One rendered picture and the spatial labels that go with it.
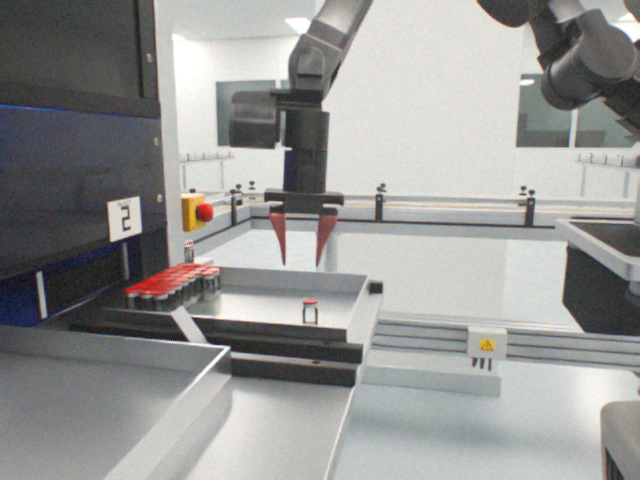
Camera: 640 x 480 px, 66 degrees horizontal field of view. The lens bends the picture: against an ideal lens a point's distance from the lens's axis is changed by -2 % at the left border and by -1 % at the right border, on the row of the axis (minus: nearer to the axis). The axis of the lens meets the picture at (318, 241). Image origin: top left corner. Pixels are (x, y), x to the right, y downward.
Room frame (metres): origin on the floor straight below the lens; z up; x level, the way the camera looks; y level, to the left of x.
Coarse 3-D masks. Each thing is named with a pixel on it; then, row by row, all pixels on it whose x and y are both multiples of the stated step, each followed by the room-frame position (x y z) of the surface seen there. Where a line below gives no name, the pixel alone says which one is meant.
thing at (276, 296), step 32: (224, 288) 0.85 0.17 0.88; (256, 288) 0.85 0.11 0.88; (288, 288) 0.85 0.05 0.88; (320, 288) 0.84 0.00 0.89; (352, 288) 0.83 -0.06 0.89; (128, 320) 0.63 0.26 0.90; (160, 320) 0.62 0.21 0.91; (224, 320) 0.60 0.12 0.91; (256, 320) 0.60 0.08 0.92; (288, 320) 0.69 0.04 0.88; (320, 320) 0.69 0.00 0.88; (352, 320) 0.62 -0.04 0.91
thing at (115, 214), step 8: (128, 200) 0.79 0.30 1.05; (136, 200) 0.81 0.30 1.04; (112, 208) 0.74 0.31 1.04; (120, 208) 0.76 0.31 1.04; (136, 208) 0.81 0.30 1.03; (112, 216) 0.74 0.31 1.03; (120, 216) 0.76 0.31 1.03; (136, 216) 0.80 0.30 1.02; (112, 224) 0.74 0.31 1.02; (120, 224) 0.76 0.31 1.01; (128, 224) 0.78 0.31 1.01; (136, 224) 0.80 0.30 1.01; (112, 232) 0.74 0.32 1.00; (120, 232) 0.76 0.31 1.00; (128, 232) 0.78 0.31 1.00; (136, 232) 0.80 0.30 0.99; (112, 240) 0.74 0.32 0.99
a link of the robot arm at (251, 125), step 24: (312, 48) 0.64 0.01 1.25; (312, 72) 0.63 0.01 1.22; (240, 96) 0.65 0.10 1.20; (264, 96) 0.65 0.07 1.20; (288, 96) 0.65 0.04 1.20; (312, 96) 0.65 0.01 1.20; (240, 120) 0.63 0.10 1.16; (264, 120) 0.63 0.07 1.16; (240, 144) 0.64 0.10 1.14; (264, 144) 0.64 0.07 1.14
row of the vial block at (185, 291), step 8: (208, 264) 0.84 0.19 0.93; (192, 272) 0.79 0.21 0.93; (200, 272) 0.79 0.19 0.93; (176, 280) 0.74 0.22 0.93; (184, 280) 0.74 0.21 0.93; (192, 280) 0.76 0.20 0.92; (200, 280) 0.79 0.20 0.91; (168, 288) 0.70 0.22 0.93; (176, 288) 0.71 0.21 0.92; (184, 288) 0.74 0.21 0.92; (192, 288) 0.76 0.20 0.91; (200, 288) 0.78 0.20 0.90; (160, 296) 0.67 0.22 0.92; (168, 296) 0.69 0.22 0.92; (176, 296) 0.71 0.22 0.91; (184, 296) 0.74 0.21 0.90; (192, 296) 0.76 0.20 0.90; (200, 296) 0.78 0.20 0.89; (160, 304) 0.67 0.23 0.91; (168, 304) 0.68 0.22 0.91; (176, 304) 0.71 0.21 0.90; (184, 304) 0.74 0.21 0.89; (160, 312) 0.67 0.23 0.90; (168, 312) 0.68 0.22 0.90
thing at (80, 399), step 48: (0, 336) 0.58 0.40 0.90; (48, 336) 0.56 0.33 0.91; (96, 336) 0.55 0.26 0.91; (0, 384) 0.49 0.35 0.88; (48, 384) 0.49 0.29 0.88; (96, 384) 0.49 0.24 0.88; (144, 384) 0.49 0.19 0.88; (192, 384) 0.43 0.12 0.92; (0, 432) 0.40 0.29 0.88; (48, 432) 0.40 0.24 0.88; (96, 432) 0.40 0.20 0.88; (144, 432) 0.35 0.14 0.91
